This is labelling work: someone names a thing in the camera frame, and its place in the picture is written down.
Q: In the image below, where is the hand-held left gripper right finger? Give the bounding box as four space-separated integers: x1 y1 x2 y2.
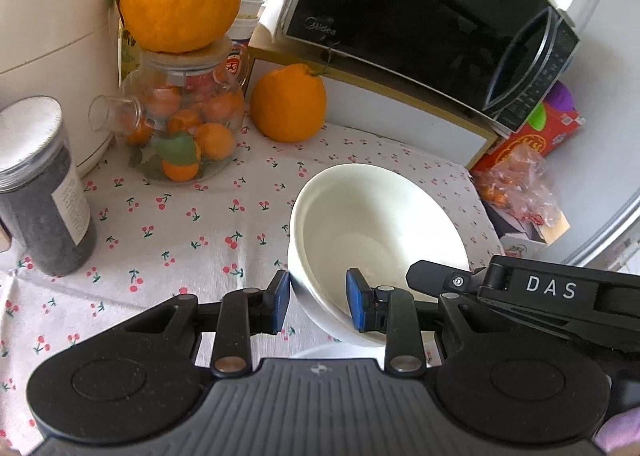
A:
346 267 497 377

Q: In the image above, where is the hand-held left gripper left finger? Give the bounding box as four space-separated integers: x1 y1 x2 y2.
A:
122 270 291 377

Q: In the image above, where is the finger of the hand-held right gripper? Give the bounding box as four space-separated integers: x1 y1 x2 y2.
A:
405 260 493 305

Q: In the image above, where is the white plate with flower print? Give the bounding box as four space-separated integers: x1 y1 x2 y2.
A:
292 343 391 362

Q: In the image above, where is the cream bowl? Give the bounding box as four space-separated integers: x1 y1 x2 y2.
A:
289 163 471 331

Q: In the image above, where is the white cardboard box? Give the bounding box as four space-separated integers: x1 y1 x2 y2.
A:
492 206 571 261

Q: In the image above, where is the clear plastic snack bag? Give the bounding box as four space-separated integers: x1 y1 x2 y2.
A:
472 143 561 229

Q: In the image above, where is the cherry print tablecloth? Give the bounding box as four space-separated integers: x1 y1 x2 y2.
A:
0 116 506 442

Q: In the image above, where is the red gift box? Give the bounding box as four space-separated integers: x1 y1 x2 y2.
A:
470 100 586 181

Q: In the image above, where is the white wood-framed cabinet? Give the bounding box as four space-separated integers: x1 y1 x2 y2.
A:
247 46 498 171

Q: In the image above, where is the glass teapot with small oranges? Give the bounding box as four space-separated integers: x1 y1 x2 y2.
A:
89 36 251 184

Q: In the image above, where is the grey refrigerator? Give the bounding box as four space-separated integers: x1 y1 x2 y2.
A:
550 0 640 267

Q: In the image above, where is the clear jar with dark contents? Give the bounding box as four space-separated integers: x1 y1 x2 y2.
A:
0 96 98 277

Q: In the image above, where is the black microwave oven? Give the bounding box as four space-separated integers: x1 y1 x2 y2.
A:
260 0 581 134

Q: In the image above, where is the stack of white paper cups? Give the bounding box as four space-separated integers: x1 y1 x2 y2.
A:
227 0 271 49

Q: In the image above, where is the white air fryer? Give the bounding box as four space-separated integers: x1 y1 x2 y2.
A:
0 0 123 179

